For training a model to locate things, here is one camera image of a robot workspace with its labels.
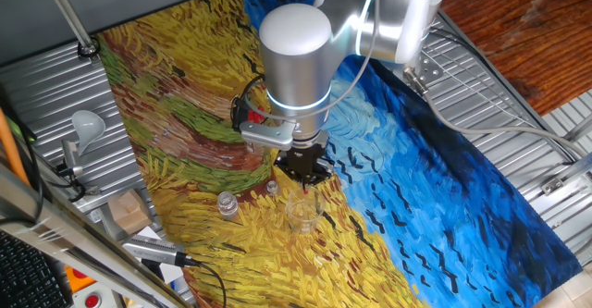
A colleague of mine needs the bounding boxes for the empty clear glass beaker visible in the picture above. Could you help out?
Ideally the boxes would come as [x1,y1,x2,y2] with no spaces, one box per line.
[284,185,326,234]

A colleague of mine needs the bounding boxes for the Van Gogh print tablecloth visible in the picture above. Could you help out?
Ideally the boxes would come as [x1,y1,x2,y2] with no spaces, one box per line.
[94,0,583,308]

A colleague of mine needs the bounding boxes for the aluminium frame beam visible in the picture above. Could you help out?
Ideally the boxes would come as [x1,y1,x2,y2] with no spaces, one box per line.
[0,162,193,308]

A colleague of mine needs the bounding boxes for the large cardboard box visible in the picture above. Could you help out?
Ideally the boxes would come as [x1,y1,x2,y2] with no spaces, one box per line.
[108,201,154,236]

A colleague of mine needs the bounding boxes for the small clear glass bottle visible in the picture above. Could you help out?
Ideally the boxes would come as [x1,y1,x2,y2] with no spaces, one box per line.
[216,191,240,221]

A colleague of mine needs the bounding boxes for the small cardboard box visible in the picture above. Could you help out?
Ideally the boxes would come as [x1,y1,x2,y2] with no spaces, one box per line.
[110,188,142,212]

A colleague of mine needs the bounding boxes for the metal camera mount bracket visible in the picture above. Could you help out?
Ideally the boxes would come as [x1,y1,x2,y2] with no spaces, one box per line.
[55,139,89,203]

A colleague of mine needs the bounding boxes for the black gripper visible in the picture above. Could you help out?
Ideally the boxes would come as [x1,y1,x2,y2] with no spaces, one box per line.
[273,142,335,187]

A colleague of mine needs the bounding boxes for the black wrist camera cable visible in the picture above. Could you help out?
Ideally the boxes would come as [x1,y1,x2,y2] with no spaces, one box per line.
[229,72,267,133]

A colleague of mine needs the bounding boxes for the grey box red button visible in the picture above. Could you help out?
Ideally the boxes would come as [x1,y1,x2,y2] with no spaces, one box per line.
[71,284,117,308]

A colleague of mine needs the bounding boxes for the black depth camera cable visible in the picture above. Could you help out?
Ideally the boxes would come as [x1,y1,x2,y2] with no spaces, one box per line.
[184,256,228,308]

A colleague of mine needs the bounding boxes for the orange box red button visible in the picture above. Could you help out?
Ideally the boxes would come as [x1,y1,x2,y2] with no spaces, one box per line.
[64,265,96,294]

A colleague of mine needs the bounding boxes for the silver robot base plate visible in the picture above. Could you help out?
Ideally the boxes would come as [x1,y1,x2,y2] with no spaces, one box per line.
[401,51,445,87]

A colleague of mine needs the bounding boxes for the metal corner bracket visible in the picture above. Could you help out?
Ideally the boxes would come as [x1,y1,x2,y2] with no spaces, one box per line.
[539,173,568,197]

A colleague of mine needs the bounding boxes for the white plastic funnel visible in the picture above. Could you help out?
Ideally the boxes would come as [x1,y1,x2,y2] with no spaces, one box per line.
[70,109,107,157]

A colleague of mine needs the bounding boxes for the thick grey robot cable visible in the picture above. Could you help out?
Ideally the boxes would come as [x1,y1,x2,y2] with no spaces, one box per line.
[402,67,592,161]

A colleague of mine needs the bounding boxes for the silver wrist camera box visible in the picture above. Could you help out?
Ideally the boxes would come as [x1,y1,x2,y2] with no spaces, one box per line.
[239,120,298,152]

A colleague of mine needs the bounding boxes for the metal stand rod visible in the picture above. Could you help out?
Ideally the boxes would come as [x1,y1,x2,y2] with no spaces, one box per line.
[39,0,101,58]

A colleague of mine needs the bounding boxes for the orange tube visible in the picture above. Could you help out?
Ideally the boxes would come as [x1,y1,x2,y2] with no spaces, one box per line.
[0,108,31,187]

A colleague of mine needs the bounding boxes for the black computer keyboard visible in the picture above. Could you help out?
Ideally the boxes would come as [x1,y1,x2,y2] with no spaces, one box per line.
[0,231,73,308]

